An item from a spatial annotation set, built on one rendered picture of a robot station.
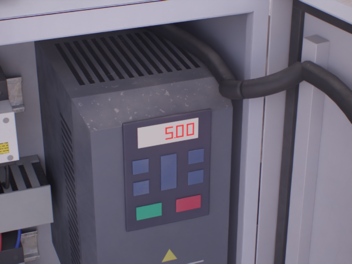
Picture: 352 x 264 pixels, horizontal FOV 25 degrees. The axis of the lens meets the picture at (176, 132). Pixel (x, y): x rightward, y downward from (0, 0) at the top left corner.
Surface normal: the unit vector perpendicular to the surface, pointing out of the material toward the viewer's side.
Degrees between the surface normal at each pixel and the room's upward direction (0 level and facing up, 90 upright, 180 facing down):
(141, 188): 90
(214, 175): 90
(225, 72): 20
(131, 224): 90
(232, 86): 54
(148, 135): 90
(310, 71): 45
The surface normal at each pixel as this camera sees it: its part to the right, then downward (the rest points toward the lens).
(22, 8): 0.00, -0.88
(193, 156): 0.35, 0.44
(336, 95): -0.79, 0.02
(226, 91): -0.90, 0.14
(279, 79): -0.11, -0.08
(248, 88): -0.62, 0.05
